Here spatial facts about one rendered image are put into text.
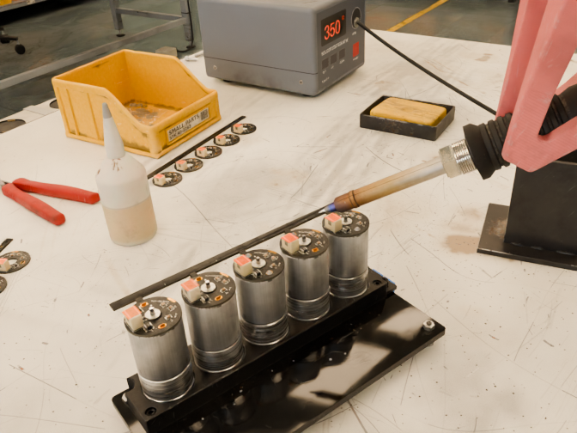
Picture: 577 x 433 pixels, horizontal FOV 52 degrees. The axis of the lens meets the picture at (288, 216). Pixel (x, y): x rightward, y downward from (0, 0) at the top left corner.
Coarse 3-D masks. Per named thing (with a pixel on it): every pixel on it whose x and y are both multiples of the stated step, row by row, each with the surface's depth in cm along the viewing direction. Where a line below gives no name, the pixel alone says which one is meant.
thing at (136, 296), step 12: (312, 216) 32; (276, 228) 31; (288, 228) 31; (252, 240) 30; (264, 240) 30; (228, 252) 30; (240, 252) 29; (204, 264) 29; (180, 276) 28; (192, 276) 28; (144, 288) 27; (156, 288) 27; (120, 300) 27; (132, 300) 27
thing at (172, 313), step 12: (144, 300) 27; (156, 300) 27; (168, 300) 27; (144, 312) 26; (168, 312) 26; (180, 312) 26; (144, 324) 25; (156, 324) 25; (168, 324) 25; (144, 336) 25
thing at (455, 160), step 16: (464, 144) 25; (432, 160) 26; (448, 160) 25; (464, 160) 25; (400, 176) 26; (416, 176) 26; (432, 176) 26; (448, 176) 25; (352, 192) 27; (368, 192) 27; (384, 192) 26; (336, 208) 27; (352, 208) 27
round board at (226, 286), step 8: (208, 272) 28; (216, 272) 28; (200, 280) 28; (216, 280) 28; (224, 280) 27; (232, 280) 28; (200, 288) 27; (224, 288) 27; (232, 288) 27; (184, 296) 27; (208, 296) 26; (224, 296) 27; (232, 296) 27; (192, 304) 26; (200, 304) 26; (208, 304) 26; (216, 304) 26
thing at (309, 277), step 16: (288, 256) 29; (320, 256) 29; (288, 272) 30; (304, 272) 29; (320, 272) 30; (288, 288) 30; (304, 288) 30; (320, 288) 30; (288, 304) 31; (304, 304) 31; (320, 304) 31; (304, 320) 31
